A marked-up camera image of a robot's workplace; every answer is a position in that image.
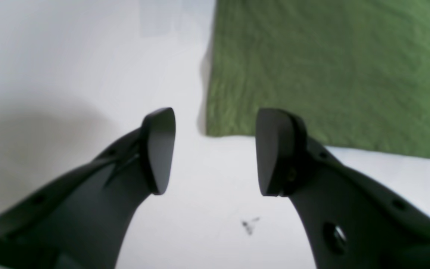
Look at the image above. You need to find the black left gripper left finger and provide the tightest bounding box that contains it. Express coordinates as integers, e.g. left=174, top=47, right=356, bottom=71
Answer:
left=0, top=107, right=176, bottom=269

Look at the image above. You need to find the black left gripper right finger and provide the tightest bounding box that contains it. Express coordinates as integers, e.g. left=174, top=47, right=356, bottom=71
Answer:
left=255, top=108, right=430, bottom=269

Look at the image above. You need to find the olive green T-shirt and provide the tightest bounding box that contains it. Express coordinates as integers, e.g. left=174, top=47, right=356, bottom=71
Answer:
left=205, top=0, right=430, bottom=159

